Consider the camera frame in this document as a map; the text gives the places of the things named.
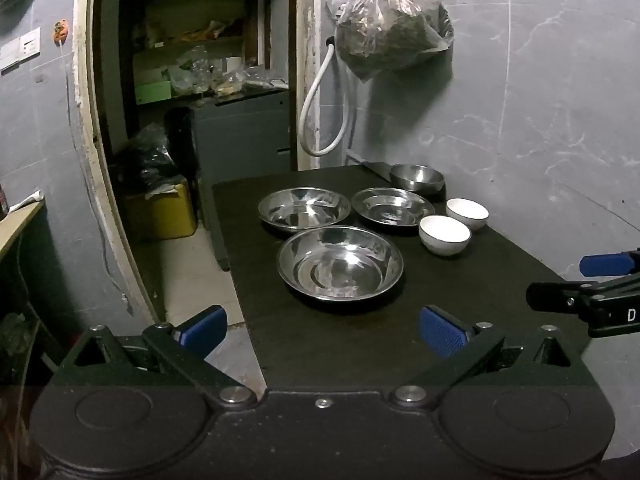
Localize white ceramic bowl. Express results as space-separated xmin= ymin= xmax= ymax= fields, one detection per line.
xmin=445 ymin=198 xmax=489 ymax=231
xmin=419 ymin=215 xmax=472 ymax=256

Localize green box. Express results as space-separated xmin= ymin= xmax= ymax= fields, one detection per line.
xmin=135 ymin=80 xmax=173 ymax=106

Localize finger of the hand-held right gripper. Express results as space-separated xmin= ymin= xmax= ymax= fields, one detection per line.
xmin=526 ymin=280 xmax=601 ymax=319
xmin=580 ymin=247 xmax=640 ymax=277

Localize cream door frame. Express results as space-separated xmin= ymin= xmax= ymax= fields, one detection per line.
xmin=72 ymin=0 xmax=326 ymax=323

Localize white tube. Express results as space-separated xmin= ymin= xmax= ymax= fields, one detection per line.
xmin=9 ymin=190 xmax=44 ymax=211

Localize white wall switch plate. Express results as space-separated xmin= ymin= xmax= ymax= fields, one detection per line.
xmin=19 ymin=27 xmax=42 ymax=59
xmin=0 ymin=42 xmax=23 ymax=74

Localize yellow box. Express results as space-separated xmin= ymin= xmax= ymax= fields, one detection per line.
xmin=122 ymin=176 xmax=197 ymax=241

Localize stainless steel plate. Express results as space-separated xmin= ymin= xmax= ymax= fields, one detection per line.
xmin=351 ymin=187 xmax=436 ymax=228
xmin=258 ymin=187 xmax=352 ymax=233
xmin=278 ymin=226 xmax=405 ymax=304

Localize grey cabinet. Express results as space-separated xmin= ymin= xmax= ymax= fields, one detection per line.
xmin=189 ymin=91 xmax=292 ymax=272

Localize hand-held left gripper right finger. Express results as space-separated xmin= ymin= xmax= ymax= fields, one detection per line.
xmin=390 ymin=305 xmax=598 ymax=408

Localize white hose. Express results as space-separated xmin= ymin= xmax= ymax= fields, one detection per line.
xmin=298 ymin=37 xmax=352 ymax=157

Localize stainless steel bowl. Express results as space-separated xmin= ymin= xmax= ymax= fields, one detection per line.
xmin=389 ymin=163 xmax=445 ymax=194

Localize pile of clear plastic bags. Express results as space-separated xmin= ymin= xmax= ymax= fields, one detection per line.
xmin=167 ymin=45 xmax=291 ymax=98

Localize hanging clear bag dark contents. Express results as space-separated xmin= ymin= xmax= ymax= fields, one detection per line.
xmin=334 ymin=0 xmax=455 ymax=83

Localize black plastic bag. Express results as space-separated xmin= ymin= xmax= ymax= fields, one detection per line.
xmin=112 ymin=122 xmax=188 ymax=197

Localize wooden shelf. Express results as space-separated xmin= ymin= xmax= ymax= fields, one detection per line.
xmin=0 ymin=200 xmax=46 ymax=261

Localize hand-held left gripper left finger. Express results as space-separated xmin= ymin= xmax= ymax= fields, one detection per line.
xmin=57 ymin=305 xmax=256 ymax=408

